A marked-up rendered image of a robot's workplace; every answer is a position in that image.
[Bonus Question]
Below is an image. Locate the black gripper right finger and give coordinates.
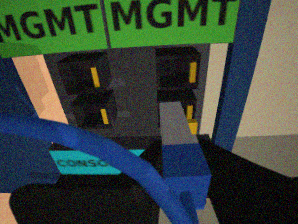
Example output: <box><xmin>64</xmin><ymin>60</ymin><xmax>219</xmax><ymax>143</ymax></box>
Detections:
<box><xmin>198</xmin><ymin>138</ymin><xmax>298</xmax><ymax>224</ymax></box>

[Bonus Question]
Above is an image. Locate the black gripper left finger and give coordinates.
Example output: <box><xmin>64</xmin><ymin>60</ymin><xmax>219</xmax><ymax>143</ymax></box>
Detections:
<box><xmin>9</xmin><ymin>140</ymin><xmax>163</xmax><ymax>224</ymax></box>

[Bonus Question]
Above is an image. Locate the blue network cable with plug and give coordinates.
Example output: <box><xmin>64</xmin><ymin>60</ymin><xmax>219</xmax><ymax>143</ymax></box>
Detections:
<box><xmin>0</xmin><ymin>102</ymin><xmax>211</xmax><ymax>224</ymax></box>

